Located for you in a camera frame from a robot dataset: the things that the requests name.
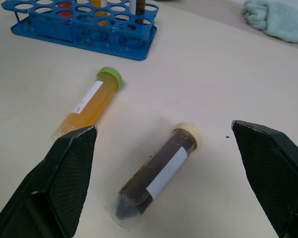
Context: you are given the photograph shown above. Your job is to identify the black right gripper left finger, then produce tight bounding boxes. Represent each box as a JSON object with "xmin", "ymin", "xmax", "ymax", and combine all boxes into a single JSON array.
[{"xmin": 0, "ymin": 125, "xmax": 98, "ymax": 238}]

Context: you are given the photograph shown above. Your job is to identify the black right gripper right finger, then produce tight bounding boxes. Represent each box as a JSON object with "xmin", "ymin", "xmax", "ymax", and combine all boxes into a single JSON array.
[{"xmin": 231, "ymin": 120, "xmax": 298, "ymax": 238}]

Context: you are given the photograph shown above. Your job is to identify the cream-capped dark liquid tube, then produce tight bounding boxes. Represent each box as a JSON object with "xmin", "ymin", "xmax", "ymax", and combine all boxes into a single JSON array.
[{"xmin": 105, "ymin": 121, "xmax": 204, "ymax": 231}]

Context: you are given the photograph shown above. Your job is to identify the green-capped orange liquid tube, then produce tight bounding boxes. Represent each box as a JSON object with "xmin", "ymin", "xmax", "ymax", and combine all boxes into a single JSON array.
[{"xmin": 51, "ymin": 66, "xmax": 124, "ymax": 139}]

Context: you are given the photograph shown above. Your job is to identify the blue test tube rack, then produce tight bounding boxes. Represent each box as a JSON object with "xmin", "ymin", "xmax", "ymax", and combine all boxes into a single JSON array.
[{"xmin": 0, "ymin": 0, "xmax": 159, "ymax": 62}]

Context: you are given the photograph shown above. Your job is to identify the red-capped tubes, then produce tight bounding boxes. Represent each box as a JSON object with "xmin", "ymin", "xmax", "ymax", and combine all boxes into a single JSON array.
[{"xmin": 55, "ymin": 2, "xmax": 74, "ymax": 19}]

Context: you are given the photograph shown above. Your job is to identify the light green towel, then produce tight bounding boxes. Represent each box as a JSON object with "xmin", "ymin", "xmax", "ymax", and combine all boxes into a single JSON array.
[{"xmin": 243, "ymin": 0, "xmax": 298, "ymax": 44}]

